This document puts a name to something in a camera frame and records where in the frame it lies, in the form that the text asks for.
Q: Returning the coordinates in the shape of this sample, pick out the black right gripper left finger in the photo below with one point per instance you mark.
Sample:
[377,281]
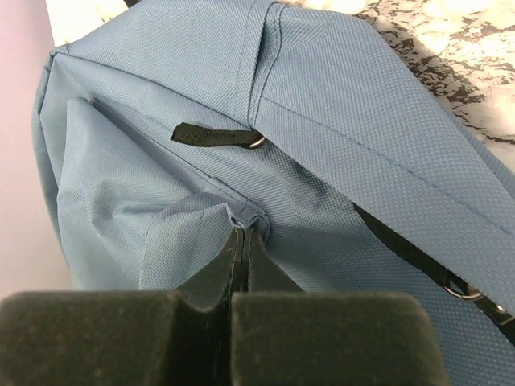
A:
[148,337]

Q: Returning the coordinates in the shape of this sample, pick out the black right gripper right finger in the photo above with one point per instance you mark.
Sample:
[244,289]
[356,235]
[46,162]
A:
[281,335]

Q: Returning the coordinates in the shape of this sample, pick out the blue student backpack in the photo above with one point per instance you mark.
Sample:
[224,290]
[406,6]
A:
[178,121]

